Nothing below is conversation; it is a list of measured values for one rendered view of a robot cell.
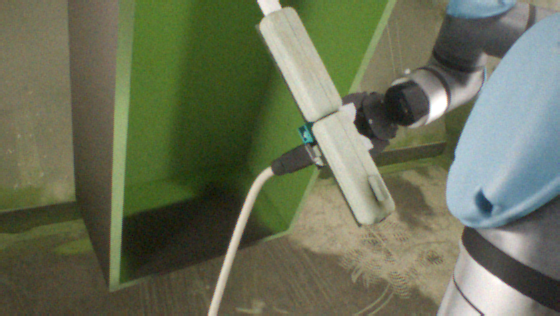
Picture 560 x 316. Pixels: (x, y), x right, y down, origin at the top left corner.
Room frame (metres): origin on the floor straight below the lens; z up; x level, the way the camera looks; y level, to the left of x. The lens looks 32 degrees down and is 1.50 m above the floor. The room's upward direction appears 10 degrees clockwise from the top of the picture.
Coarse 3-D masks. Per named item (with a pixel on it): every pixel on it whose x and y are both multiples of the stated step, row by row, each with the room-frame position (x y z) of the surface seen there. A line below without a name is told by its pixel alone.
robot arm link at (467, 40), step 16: (464, 0) 0.73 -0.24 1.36; (480, 0) 0.72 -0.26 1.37; (496, 0) 0.72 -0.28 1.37; (512, 0) 0.73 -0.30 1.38; (448, 16) 0.76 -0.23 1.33; (464, 16) 0.73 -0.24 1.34; (480, 16) 0.72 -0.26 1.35; (496, 16) 0.72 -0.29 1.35; (512, 16) 0.73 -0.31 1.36; (448, 32) 0.75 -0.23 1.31; (464, 32) 0.73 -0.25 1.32; (480, 32) 0.72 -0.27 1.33; (496, 32) 0.72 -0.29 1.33; (512, 32) 0.72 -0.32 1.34; (448, 48) 0.75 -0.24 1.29; (464, 48) 0.73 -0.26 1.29; (480, 48) 0.73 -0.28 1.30; (496, 48) 0.72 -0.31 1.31; (448, 64) 0.75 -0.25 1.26; (464, 64) 0.74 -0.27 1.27; (480, 64) 0.74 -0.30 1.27
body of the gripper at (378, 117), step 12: (396, 84) 0.72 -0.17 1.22; (408, 84) 0.71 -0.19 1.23; (372, 96) 0.66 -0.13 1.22; (372, 108) 0.64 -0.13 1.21; (384, 108) 0.65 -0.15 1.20; (360, 120) 0.64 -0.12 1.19; (372, 120) 0.63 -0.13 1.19; (384, 120) 0.64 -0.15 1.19; (396, 120) 0.65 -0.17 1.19; (360, 132) 0.64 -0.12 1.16; (372, 132) 0.62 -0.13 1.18; (384, 132) 0.63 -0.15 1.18; (396, 132) 0.64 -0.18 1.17
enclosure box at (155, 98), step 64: (128, 0) 0.70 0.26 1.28; (192, 0) 1.18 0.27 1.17; (256, 0) 1.29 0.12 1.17; (320, 0) 1.26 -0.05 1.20; (384, 0) 1.09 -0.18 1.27; (128, 64) 0.73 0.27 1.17; (192, 64) 1.23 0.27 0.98; (256, 64) 1.36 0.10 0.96; (128, 128) 1.15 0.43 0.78; (192, 128) 1.29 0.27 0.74; (256, 128) 1.43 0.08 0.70; (128, 192) 1.18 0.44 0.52; (192, 192) 1.25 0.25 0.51; (128, 256) 0.95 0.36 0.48; (192, 256) 1.01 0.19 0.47
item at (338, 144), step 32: (288, 32) 0.60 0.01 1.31; (288, 64) 0.58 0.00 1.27; (320, 64) 0.60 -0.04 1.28; (320, 96) 0.56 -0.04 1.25; (320, 128) 0.55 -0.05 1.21; (352, 128) 0.56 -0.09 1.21; (288, 160) 0.62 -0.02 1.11; (320, 160) 0.55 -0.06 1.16; (352, 160) 0.52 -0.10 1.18; (352, 192) 0.51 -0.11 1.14; (384, 192) 0.50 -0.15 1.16
